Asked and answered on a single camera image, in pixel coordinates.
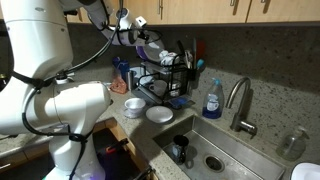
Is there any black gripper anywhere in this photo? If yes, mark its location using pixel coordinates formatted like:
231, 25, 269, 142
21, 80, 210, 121
131, 16, 149, 45

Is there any white deep plate bowl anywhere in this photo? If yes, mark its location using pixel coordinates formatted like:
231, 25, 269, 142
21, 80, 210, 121
143, 31, 165, 62

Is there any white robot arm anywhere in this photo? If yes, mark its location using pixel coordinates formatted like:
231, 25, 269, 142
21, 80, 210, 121
0, 0, 147, 180

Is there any white mug upper rack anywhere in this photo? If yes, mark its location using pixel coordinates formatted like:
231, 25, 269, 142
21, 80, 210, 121
159, 50, 177, 66

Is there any white mug rack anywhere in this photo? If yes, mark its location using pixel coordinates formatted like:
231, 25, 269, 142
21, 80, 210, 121
159, 50, 177, 66
149, 80, 167, 97

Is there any white mug lower rack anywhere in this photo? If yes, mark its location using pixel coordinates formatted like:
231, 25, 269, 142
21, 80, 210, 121
149, 80, 167, 97

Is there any black two-tier dish rack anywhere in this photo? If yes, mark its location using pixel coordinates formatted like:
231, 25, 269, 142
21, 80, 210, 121
138, 52, 196, 104

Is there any white bowl snowflake pattern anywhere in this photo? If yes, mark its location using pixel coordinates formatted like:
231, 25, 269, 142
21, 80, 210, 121
124, 98, 146, 114

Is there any small white plate on counter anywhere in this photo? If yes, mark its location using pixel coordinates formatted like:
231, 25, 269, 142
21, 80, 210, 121
146, 106, 173, 123

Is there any blue dish soap bottle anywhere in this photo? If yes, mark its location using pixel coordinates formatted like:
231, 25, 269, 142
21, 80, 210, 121
202, 78, 224, 119

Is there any blue water bottle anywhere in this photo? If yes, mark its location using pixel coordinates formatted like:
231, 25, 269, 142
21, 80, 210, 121
112, 57, 130, 80

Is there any steel tumbler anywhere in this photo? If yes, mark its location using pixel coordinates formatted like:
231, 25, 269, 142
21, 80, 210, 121
126, 70, 134, 91

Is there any orange plastic bag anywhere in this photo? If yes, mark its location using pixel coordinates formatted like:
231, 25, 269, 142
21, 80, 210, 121
110, 75, 127, 94

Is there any red spatula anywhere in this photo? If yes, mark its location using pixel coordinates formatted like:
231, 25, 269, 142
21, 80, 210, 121
196, 40, 205, 60

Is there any teal spatula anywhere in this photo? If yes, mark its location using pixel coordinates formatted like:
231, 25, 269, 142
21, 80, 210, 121
196, 59, 204, 70

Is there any clear plastic container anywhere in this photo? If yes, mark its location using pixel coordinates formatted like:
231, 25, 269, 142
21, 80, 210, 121
123, 98, 146, 119

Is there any blue sponge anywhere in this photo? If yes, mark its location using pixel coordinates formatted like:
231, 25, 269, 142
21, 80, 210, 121
169, 97, 188, 109

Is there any black mug in sink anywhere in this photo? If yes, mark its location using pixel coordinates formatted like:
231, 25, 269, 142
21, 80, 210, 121
172, 135, 189, 164

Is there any steel sink faucet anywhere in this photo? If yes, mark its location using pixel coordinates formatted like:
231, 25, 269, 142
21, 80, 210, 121
225, 77, 257, 137

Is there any grey sink basin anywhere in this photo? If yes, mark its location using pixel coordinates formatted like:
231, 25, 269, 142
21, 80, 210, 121
154, 116, 285, 180

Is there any clear soap dispenser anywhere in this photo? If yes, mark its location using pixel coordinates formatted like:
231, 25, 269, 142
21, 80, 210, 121
276, 126, 309, 161

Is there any white water filter pitcher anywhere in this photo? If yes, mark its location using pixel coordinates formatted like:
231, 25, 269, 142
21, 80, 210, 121
290, 162, 320, 180

